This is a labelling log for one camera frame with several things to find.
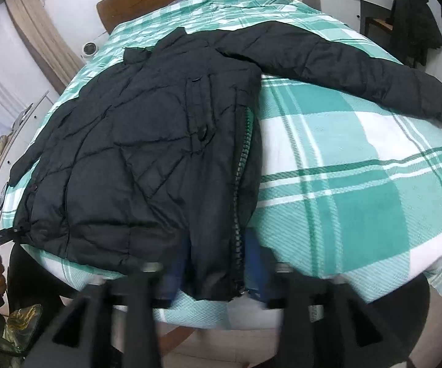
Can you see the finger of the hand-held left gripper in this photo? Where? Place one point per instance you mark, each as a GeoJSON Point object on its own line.
{"type": "Point", "coordinates": [4, 237]}

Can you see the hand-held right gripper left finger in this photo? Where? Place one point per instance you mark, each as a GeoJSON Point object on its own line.
{"type": "Point", "coordinates": [173, 276]}

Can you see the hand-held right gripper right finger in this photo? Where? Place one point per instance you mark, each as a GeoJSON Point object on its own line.
{"type": "Point", "coordinates": [255, 274]}

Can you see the black puffer jacket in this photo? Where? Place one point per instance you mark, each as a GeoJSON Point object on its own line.
{"type": "Point", "coordinates": [129, 142]}

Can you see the person's left forearm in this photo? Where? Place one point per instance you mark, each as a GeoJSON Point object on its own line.
{"type": "Point", "coordinates": [6, 329]}

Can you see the white cabinet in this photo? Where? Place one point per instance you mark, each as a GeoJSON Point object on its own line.
{"type": "Point", "coordinates": [25, 130]}

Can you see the green plaid bed sheet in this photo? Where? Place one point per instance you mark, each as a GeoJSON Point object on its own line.
{"type": "Point", "coordinates": [339, 199]}

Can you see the beige curtain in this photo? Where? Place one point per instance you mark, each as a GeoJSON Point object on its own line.
{"type": "Point", "coordinates": [40, 34]}

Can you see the white round device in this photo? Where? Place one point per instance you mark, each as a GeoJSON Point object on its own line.
{"type": "Point", "coordinates": [90, 49]}

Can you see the wooden chair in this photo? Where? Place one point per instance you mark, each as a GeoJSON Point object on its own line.
{"type": "Point", "coordinates": [378, 23]}

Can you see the dark hanging coat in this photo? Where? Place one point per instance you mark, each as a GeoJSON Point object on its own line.
{"type": "Point", "coordinates": [416, 27]}

